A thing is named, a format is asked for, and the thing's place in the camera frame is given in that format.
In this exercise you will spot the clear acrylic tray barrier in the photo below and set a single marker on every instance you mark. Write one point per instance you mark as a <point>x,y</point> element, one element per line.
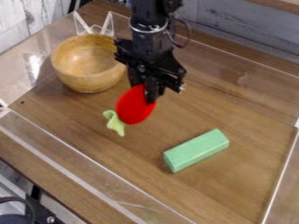
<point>241,91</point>

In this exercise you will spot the wooden bowl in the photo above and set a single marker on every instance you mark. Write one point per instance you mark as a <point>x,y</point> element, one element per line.
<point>84,63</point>

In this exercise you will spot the green rectangular block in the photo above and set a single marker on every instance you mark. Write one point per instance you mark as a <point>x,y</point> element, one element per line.
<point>197,149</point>

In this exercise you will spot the black metal bracket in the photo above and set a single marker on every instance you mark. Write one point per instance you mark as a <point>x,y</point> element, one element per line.
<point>44,216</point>

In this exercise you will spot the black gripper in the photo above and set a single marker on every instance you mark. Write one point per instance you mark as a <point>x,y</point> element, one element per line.
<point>158,75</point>

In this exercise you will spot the red plush strawberry toy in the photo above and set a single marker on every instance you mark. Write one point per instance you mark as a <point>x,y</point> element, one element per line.
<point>133,110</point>

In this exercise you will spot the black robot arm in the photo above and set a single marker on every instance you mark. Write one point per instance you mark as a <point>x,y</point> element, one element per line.
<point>147,53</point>

